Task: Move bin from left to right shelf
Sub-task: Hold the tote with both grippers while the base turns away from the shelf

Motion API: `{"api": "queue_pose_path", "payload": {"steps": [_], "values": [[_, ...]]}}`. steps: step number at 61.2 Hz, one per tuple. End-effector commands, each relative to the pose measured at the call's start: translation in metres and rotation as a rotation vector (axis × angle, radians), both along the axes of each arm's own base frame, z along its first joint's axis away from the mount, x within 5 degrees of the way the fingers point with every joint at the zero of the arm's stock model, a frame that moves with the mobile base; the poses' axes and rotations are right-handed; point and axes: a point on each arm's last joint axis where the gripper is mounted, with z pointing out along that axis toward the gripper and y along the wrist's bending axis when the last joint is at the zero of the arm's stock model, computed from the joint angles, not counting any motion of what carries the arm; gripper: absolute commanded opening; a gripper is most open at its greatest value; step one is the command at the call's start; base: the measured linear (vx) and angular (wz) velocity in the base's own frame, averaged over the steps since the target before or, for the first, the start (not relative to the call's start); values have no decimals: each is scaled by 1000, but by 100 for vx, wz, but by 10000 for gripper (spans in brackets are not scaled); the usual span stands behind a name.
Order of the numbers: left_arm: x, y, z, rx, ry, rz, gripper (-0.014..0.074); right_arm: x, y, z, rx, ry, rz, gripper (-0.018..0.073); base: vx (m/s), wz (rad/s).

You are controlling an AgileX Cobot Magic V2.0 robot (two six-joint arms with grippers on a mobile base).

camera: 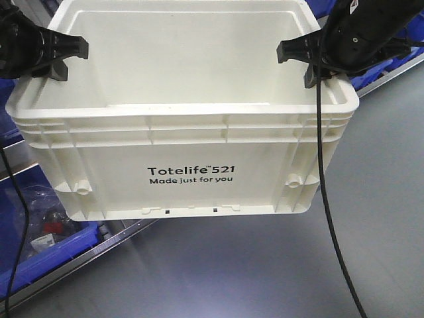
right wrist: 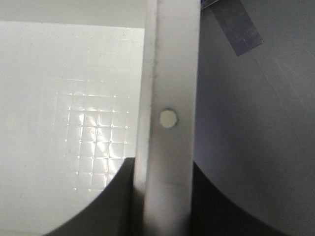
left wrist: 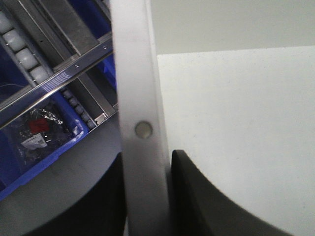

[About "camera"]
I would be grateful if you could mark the blue bin lower right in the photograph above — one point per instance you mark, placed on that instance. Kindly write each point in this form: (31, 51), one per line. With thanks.
(371, 75)

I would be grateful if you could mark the steel shelf front rail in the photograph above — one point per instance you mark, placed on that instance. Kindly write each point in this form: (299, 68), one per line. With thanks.
(83, 255)

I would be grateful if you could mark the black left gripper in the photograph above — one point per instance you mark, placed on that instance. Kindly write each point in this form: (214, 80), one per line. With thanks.
(23, 46)

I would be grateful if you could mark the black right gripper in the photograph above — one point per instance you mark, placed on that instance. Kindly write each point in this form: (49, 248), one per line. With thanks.
(359, 34)

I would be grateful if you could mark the blue bin lower middle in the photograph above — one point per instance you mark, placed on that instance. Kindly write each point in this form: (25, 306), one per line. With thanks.
(12, 220)

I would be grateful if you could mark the clear bag of parts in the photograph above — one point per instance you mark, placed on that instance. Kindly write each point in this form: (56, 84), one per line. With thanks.
(48, 221)

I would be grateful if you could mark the blue bin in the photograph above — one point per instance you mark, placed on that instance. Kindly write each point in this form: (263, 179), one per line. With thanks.
(12, 220)
(371, 75)

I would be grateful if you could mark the white plastic Totelife tote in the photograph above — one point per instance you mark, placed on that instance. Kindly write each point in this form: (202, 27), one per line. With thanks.
(181, 110)

